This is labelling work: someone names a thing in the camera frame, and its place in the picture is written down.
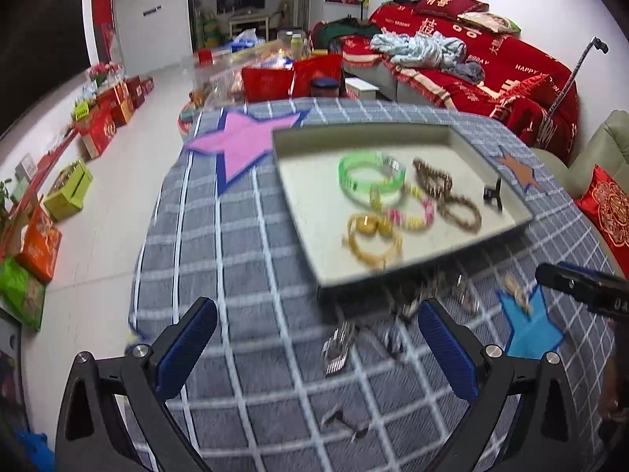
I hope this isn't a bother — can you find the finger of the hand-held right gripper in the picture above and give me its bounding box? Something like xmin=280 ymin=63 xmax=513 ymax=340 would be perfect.
xmin=535 ymin=262 xmax=629 ymax=316

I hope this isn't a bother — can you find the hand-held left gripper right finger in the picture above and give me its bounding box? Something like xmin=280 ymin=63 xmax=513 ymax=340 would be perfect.
xmin=417 ymin=298 xmax=581 ymax=472

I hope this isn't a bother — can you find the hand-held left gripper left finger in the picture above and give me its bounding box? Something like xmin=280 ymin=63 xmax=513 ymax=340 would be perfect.
xmin=55 ymin=297 xmax=218 ymax=472

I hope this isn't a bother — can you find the black claw hair clip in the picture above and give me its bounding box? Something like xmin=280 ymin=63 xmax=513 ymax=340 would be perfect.
xmin=482 ymin=177 xmax=505 ymax=214

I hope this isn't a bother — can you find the pink yellow beaded bracelet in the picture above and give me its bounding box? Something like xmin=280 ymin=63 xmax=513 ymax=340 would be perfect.
xmin=370 ymin=183 xmax=436 ymax=231

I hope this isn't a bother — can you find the brown braided bracelet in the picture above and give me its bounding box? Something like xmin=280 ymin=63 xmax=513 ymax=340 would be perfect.
xmin=436 ymin=192 xmax=483 ymax=231

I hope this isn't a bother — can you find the yellow cord bracelet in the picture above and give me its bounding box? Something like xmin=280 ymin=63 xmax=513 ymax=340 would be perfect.
xmin=342 ymin=212 xmax=404 ymax=270

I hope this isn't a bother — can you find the brown spiral hair tie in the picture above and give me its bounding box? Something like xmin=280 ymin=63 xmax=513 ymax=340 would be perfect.
xmin=412 ymin=157 xmax=454 ymax=198

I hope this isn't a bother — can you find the green translucent bangle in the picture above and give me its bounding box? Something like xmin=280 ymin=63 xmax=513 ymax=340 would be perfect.
xmin=337 ymin=151 xmax=407 ymax=207

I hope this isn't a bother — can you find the grey shallow cardboard tray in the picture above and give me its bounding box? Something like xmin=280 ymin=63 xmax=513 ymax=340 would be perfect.
xmin=271 ymin=121 xmax=536 ymax=302

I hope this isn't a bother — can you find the silver rhinestone hair clip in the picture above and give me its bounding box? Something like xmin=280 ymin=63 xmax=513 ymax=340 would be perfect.
xmin=382 ymin=300 xmax=414 ymax=356

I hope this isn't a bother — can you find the beige wooden hair clip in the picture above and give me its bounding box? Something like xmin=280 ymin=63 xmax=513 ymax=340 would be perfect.
xmin=503 ymin=275 xmax=534 ymax=316

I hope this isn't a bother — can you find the red embroidered cushion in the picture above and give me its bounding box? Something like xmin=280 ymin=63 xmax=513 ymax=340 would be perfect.
xmin=574 ymin=164 xmax=629 ymax=248

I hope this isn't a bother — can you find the thin dark hairpin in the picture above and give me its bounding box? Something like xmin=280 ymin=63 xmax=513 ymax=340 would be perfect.
xmin=321 ymin=407 xmax=370 ymax=439

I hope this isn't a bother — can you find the pale green armchair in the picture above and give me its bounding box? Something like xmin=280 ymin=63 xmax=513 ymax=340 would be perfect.
xmin=533 ymin=110 xmax=629 ymax=282

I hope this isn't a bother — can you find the black framed screen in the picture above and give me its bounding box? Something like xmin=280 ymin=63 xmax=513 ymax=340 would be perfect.
xmin=0 ymin=305 xmax=31 ymax=436

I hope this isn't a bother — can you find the orange gift box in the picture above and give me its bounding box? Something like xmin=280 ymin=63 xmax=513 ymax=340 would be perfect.
xmin=14 ymin=206 xmax=64 ymax=284

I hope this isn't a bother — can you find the yellow green open box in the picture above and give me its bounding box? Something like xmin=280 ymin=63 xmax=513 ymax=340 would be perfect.
xmin=42 ymin=159 xmax=94 ymax=222

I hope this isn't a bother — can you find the black selfie stick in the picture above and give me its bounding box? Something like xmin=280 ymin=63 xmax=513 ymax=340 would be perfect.
xmin=540 ymin=36 xmax=611 ymax=124

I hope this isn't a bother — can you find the red covered sofa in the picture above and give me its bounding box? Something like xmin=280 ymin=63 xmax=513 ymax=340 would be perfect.
xmin=341 ymin=0 xmax=579 ymax=164

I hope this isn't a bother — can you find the large red gift box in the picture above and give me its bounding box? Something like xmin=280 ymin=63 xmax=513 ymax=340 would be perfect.
xmin=78 ymin=107 xmax=119 ymax=159

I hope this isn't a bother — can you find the white standing card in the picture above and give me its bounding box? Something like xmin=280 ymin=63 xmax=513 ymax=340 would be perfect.
xmin=14 ymin=153 xmax=38 ymax=178

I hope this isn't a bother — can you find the clear plastic container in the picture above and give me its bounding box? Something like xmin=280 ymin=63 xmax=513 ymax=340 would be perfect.
xmin=189 ymin=51 xmax=247 ymax=104

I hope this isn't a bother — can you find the white low stool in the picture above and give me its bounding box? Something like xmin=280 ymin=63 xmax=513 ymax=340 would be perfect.
xmin=343 ymin=78 xmax=381 ymax=104

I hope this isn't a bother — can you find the floral pillow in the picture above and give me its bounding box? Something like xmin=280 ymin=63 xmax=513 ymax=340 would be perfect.
xmin=459 ymin=11 xmax=521 ymax=35

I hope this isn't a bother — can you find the red gift bag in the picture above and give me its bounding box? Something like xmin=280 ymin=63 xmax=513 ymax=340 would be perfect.
xmin=240 ymin=53 xmax=343 ymax=104

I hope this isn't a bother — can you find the light blue blanket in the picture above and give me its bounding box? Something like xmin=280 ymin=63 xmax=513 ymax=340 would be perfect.
xmin=369 ymin=31 xmax=485 ymax=82

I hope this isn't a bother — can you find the pink flower bouquet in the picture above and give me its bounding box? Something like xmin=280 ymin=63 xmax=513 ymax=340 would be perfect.
xmin=85 ymin=61 xmax=121 ymax=85

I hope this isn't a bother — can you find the blue lidded jar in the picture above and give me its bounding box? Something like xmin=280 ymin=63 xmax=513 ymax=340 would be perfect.
xmin=310 ymin=77 xmax=340 ymax=100

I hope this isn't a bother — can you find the red printed pillow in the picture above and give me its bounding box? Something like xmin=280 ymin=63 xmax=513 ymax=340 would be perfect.
xmin=415 ymin=0 xmax=490 ymax=18

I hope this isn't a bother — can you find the white dining table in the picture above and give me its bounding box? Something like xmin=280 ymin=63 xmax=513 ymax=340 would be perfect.
xmin=228 ymin=12 xmax=270 ymax=41

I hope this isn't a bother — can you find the dark green cloth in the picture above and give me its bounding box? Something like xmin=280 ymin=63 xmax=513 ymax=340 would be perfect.
xmin=311 ymin=17 xmax=375 ymax=53

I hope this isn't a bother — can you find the red hanging wall decoration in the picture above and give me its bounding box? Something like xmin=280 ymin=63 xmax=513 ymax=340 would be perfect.
xmin=90 ymin=0 xmax=117 ymax=63

